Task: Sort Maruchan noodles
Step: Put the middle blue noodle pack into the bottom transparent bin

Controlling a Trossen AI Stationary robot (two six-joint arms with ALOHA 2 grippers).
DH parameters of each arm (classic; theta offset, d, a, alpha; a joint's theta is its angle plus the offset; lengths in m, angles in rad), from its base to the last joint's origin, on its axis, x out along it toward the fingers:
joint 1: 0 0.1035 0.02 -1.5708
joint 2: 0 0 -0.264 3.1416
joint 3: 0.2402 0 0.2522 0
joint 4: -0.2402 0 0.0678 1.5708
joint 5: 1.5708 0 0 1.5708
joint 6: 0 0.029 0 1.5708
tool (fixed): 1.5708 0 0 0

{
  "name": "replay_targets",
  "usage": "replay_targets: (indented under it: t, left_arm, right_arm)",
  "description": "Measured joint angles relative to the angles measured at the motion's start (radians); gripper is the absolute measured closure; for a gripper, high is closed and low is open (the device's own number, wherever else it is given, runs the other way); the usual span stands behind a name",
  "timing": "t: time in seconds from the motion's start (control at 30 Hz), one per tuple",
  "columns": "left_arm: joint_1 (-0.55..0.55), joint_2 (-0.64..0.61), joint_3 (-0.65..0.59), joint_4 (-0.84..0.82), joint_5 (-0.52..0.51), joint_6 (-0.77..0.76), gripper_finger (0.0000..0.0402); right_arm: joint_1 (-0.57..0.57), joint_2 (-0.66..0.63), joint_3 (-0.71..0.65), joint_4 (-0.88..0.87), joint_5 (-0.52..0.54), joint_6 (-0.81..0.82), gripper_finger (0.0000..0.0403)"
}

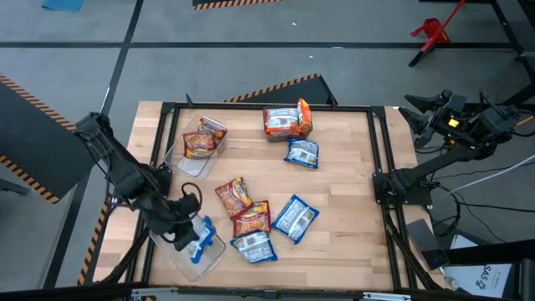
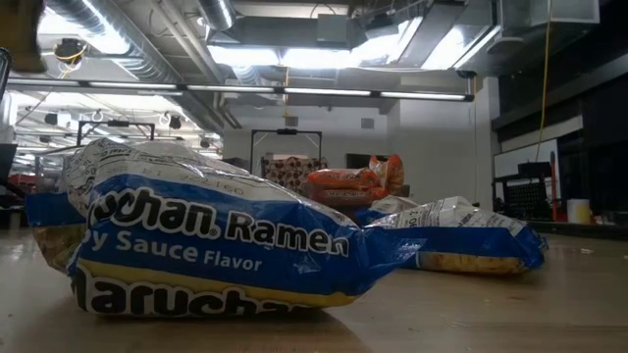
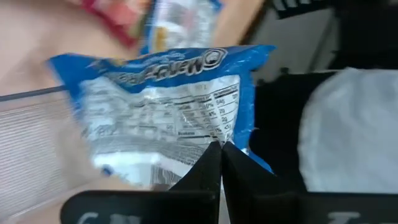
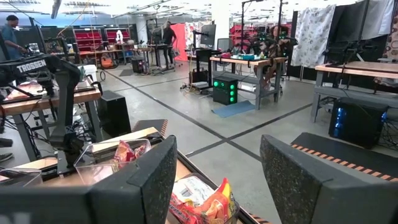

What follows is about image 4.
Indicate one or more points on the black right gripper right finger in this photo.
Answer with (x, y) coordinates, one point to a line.
(289, 186)

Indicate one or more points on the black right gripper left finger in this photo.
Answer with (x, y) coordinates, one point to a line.
(149, 186)

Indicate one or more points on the red ramen pack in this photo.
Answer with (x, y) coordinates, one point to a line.
(142, 149)
(124, 152)

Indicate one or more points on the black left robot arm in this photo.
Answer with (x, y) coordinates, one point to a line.
(66, 102)

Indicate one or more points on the clear plastic bin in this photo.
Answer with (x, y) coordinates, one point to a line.
(93, 168)
(18, 179)

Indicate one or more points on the black hazard-striped floor mat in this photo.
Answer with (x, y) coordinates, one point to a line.
(149, 124)
(342, 152)

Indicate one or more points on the black box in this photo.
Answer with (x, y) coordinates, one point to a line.
(113, 115)

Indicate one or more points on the black computer blue lights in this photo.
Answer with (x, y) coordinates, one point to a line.
(360, 124)

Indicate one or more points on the blue floor mat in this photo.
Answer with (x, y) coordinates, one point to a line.
(233, 109)

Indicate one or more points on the black computer green lights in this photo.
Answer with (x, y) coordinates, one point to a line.
(222, 93)

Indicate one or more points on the white bucket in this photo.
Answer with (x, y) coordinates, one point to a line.
(88, 71)

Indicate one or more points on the wooden work table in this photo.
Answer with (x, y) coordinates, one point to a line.
(248, 61)
(357, 70)
(37, 105)

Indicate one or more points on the person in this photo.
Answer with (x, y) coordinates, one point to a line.
(11, 37)
(275, 46)
(169, 37)

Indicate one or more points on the pink banner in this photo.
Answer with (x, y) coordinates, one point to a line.
(182, 40)

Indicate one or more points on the white floral cloth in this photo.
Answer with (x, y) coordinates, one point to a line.
(312, 34)

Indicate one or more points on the grey office chair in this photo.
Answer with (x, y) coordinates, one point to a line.
(224, 44)

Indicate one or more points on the red storage shelf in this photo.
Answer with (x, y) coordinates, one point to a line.
(88, 39)
(112, 34)

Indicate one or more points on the black monitor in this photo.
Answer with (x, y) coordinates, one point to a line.
(209, 34)

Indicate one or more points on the black light stand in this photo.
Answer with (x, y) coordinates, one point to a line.
(242, 25)

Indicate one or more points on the black backdrop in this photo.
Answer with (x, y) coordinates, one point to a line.
(348, 28)

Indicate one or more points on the red patterned cloth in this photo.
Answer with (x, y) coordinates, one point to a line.
(392, 40)

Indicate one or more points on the plain white cloth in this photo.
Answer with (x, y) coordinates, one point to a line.
(377, 18)

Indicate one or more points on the grey boom cylinder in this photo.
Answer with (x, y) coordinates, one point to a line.
(56, 7)

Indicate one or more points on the black aluminium table frame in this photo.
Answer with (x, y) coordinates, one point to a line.
(186, 159)

